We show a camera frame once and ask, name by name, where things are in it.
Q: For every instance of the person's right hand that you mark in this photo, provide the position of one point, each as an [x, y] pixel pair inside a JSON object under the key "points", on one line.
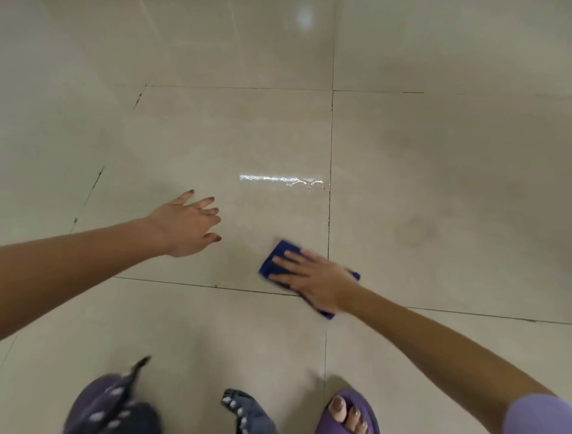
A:
{"points": [[321, 281]]}

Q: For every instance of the purple shirt sleeve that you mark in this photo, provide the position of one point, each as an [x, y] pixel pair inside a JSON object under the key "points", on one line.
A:
{"points": [[540, 416]]}

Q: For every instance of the person's left forearm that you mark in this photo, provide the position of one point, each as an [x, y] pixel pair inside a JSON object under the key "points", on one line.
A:
{"points": [[71, 268]]}

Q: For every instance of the purple sandal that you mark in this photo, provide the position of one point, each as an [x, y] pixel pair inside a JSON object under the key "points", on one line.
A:
{"points": [[371, 418]]}

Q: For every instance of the blue cloth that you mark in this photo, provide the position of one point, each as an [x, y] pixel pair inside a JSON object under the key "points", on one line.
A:
{"points": [[275, 259]]}

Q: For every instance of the person's left hand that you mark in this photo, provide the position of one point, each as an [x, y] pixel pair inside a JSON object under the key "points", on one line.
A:
{"points": [[183, 228]]}

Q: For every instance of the blue denim jeans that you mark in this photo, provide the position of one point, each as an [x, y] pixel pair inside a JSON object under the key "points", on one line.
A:
{"points": [[116, 407]]}

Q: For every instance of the person's right forearm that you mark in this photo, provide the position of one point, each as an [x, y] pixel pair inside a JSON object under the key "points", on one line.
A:
{"points": [[447, 348]]}

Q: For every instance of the beige tiled floor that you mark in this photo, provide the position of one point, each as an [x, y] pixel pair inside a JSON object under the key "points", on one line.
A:
{"points": [[447, 179]]}

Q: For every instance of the person's foot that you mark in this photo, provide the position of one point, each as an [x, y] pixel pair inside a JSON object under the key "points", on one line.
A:
{"points": [[346, 413]]}

